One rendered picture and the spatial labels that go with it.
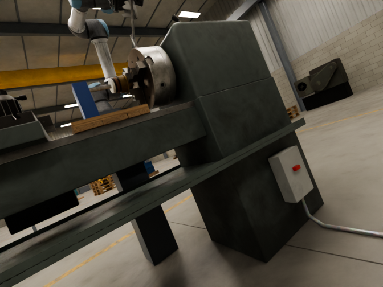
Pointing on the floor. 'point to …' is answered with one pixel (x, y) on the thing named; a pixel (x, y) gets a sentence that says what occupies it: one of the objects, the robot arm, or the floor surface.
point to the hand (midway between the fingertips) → (137, 16)
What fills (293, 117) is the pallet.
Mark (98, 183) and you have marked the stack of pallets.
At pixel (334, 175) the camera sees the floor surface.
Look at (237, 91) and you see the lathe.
